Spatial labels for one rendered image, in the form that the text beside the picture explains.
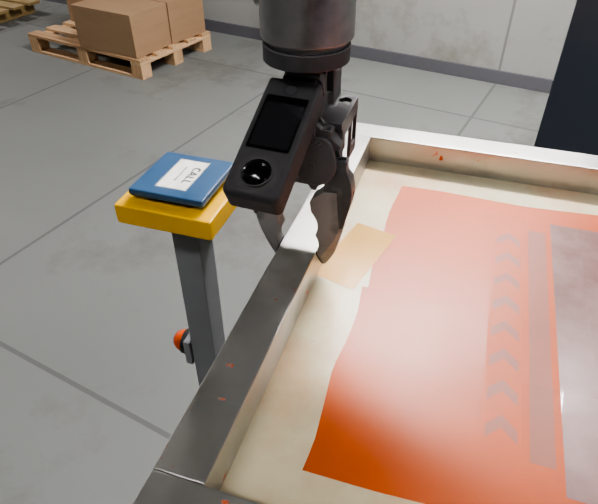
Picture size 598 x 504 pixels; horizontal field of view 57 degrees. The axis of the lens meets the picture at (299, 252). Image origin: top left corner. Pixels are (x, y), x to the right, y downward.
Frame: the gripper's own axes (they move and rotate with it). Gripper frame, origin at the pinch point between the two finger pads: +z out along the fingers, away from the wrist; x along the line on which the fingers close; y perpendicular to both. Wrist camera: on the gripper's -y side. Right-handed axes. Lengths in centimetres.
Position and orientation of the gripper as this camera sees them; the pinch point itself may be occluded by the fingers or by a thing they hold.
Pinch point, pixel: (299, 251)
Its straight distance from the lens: 55.0
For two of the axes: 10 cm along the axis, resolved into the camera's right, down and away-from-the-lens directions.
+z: 0.0, 7.8, 6.2
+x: -9.5, -1.9, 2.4
